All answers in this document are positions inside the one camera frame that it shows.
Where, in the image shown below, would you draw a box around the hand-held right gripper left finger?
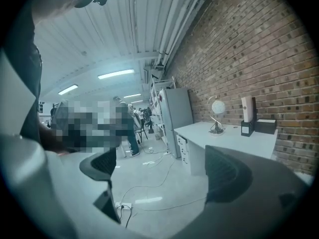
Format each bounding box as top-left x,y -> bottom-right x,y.
46,147 -> 135,239

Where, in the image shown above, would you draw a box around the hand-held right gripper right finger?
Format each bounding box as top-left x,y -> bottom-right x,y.
154,145 -> 312,239

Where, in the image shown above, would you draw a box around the gold ring globe lamp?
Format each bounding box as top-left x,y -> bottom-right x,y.
208,95 -> 226,135

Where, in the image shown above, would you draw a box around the white desk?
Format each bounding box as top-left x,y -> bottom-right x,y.
173,120 -> 279,176

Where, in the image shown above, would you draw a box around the black mesh file holder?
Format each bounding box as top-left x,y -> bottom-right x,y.
240,97 -> 257,137

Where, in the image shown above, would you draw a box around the white brown flat box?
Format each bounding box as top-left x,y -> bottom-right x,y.
256,119 -> 277,134

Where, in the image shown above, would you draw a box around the black folding chair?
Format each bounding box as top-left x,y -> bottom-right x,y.
134,127 -> 149,143

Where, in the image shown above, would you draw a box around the beige binder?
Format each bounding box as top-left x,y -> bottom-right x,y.
241,97 -> 254,122

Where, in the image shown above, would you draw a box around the ceiling light bar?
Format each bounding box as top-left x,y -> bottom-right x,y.
97,69 -> 135,80
58,84 -> 79,96

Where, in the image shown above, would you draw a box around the white shelving rack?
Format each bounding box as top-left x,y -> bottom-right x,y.
149,76 -> 176,146

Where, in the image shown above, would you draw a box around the white ceiling pipes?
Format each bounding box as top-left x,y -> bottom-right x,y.
158,0 -> 209,66

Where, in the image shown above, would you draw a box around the black floor cable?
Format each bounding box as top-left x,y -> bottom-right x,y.
117,204 -> 133,230

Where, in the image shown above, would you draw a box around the white floor cable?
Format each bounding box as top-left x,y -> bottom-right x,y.
132,195 -> 207,212
121,158 -> 175,204

